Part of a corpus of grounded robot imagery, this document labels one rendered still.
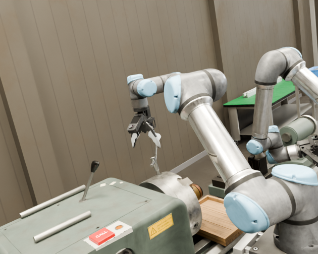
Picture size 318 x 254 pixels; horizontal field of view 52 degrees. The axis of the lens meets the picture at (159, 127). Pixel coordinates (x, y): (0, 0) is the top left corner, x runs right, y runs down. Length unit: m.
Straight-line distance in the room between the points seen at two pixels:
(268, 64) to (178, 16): 3.63
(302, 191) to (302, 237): 0.13
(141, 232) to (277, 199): 0.45
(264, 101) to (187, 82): 0.59
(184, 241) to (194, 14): 4.42
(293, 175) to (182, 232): 0.48
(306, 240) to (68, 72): 3.07
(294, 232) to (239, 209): 0.20
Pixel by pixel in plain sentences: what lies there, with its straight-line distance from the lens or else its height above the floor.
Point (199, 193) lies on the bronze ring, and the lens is 1.60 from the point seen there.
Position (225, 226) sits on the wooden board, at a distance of 1.72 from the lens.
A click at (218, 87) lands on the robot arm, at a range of 1.09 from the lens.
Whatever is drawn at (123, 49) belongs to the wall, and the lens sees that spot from 4.17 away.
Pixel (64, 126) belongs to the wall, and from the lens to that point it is 3.62.
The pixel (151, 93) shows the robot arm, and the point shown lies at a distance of 1.40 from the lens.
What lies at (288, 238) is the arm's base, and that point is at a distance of 1.03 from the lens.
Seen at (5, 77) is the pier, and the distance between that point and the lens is 3.25.
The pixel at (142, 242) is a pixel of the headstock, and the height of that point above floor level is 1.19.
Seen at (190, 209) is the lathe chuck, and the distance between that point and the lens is 1.41.
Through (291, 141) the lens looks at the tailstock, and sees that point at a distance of 2.31.
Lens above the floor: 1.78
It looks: 13 degrees down
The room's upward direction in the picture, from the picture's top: 11 degrees counter-clockwise
